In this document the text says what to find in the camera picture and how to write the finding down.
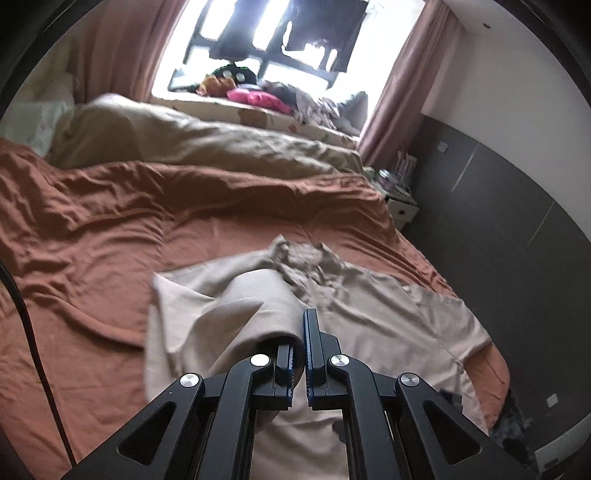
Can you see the orange plush toy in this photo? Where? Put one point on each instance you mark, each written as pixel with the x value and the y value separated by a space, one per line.
pixel 216 87

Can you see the pink curtain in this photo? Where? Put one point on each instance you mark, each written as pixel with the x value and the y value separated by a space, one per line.
pixel 425 54
pixel 122 46

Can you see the tan duvet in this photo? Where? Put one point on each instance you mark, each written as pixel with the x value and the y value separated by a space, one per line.
pixel 113 128

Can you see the white pillow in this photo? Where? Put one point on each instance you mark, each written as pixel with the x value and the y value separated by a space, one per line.
pixel 33 123

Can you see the beige jacket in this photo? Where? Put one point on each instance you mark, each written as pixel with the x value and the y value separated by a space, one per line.
pixel 206 317

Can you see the pink right curtain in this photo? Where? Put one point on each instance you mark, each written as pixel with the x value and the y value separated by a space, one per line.
pixel 425 54

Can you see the grey wall socket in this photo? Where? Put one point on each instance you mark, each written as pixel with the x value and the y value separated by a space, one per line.
pixel 443 146

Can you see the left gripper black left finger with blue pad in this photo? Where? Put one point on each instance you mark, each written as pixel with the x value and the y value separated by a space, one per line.
pixel 198 428

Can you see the pink left curtain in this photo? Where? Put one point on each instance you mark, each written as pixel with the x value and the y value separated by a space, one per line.
pixel 122 46

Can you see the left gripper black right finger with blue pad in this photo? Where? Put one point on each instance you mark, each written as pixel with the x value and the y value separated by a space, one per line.
pixel 398 427

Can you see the pink plush toy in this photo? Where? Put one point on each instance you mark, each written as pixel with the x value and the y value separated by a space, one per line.
pixel 260 99

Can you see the grey cushion on sill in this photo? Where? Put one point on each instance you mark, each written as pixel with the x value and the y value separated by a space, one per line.
pixel 353 114

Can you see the dark hanging clothes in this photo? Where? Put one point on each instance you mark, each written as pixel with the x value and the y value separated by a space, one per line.
pixel 335 25

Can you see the white bedside table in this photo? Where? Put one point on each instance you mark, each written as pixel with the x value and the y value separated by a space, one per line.
pixel 394 184

